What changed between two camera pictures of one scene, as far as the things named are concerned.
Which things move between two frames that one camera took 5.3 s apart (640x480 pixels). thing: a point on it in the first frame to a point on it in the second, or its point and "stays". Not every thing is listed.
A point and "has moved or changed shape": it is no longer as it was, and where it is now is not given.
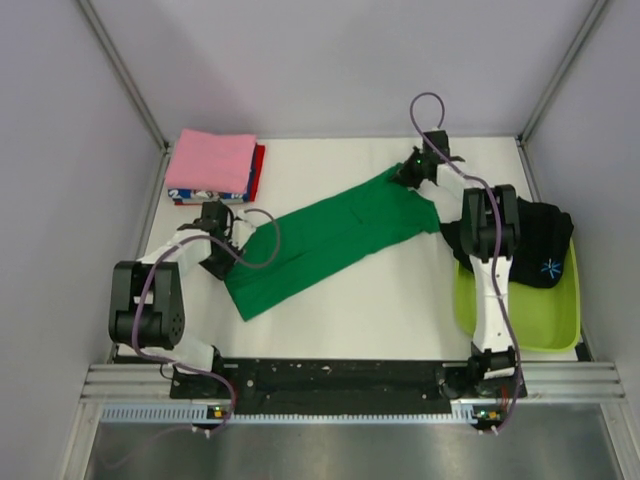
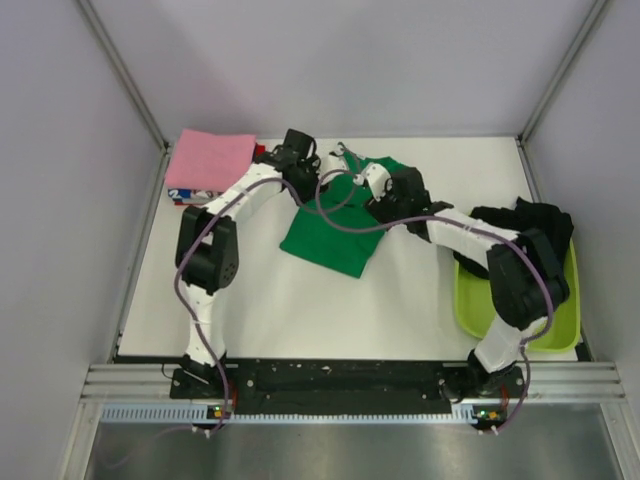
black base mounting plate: [338, 386] stays
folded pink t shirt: [209, 162] stays
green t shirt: [328, 234] has moved or changed shape
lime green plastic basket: [544, 318] stays
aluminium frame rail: [574, 381] stays
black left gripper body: [221, 263] to [308, 176]
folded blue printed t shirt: [192, 197] stays
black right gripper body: [411, 169] to [388, 207]
